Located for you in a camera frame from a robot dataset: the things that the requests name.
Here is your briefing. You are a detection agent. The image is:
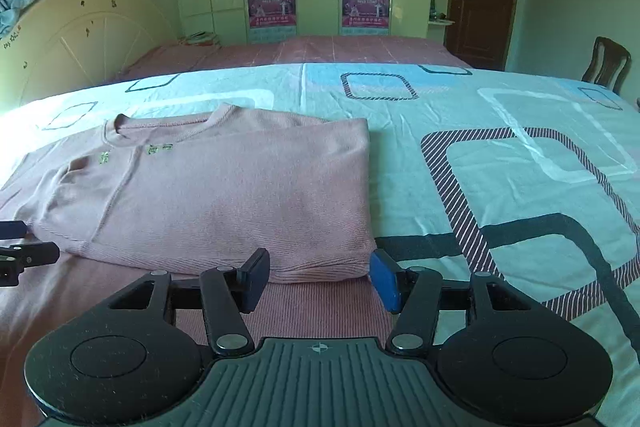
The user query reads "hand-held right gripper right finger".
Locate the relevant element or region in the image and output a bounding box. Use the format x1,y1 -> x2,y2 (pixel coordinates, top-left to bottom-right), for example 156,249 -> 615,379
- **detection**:
369,249 -> 534,356

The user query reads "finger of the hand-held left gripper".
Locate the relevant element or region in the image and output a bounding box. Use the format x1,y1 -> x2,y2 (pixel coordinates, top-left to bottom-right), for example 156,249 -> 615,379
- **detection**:
0,220 -> 29,239
0,242 -> 60,286

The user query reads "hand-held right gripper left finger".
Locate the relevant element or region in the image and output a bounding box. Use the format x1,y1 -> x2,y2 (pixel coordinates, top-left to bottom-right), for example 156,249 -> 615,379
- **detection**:
107,248 -> 271,356

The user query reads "pink knit sweater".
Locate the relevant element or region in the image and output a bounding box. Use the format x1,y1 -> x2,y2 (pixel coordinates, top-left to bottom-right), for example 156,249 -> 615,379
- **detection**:
0,103 -> 407,427

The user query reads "teal blanket with square pattern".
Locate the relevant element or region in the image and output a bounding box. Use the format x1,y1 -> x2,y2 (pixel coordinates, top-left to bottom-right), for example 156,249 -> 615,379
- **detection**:
0,63 -> 640,427

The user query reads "cream wooden headboard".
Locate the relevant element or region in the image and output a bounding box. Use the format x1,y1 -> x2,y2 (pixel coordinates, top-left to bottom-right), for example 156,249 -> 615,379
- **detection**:
0,0 -> 179,108

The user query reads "small pile on bed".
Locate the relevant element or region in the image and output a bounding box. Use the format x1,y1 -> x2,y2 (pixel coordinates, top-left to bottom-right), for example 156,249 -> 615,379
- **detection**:
182,31 -> 221,47

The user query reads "dark wooden chair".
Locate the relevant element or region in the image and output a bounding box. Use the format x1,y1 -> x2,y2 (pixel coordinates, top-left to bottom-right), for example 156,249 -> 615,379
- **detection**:
581,36 -> 632,96

